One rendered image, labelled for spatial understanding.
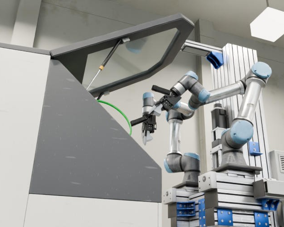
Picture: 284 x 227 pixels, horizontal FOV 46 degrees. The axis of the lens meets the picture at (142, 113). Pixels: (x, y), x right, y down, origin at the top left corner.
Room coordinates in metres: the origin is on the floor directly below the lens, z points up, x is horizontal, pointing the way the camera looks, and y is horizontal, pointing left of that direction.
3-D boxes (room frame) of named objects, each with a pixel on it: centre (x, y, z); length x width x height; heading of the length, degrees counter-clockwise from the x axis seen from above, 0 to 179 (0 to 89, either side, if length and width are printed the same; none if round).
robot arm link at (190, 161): (2.34, -0.36, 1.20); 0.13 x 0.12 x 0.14; 61
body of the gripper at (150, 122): (2.02, -0.05, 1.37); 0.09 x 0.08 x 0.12; 104
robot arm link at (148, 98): (2.02, -0.04, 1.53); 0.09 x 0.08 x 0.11; 151
